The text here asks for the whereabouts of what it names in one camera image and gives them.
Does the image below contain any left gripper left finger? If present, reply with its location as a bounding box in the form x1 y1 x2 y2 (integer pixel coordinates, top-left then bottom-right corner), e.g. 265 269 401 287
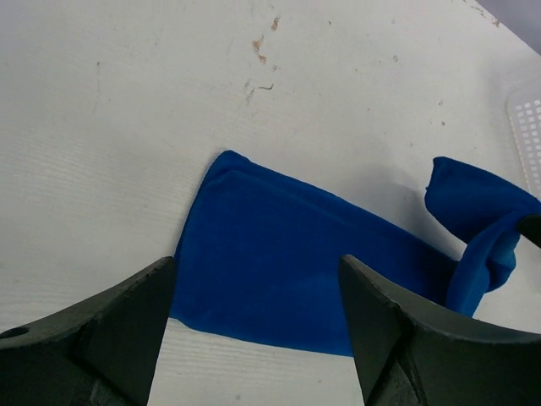
1 256 177 405

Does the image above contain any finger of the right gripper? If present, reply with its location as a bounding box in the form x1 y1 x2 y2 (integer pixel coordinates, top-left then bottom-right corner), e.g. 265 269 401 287
516 214 541 248

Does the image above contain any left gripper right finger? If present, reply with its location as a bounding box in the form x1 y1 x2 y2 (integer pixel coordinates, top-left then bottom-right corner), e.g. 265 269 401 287
338 255 540 405

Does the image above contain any blue towel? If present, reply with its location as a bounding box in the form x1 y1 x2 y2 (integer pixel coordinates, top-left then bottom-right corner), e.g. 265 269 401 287
170 151 540 356

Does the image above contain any white plastic basket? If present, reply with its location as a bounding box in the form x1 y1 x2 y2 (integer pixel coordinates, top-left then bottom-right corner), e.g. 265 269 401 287
505 79 541 199

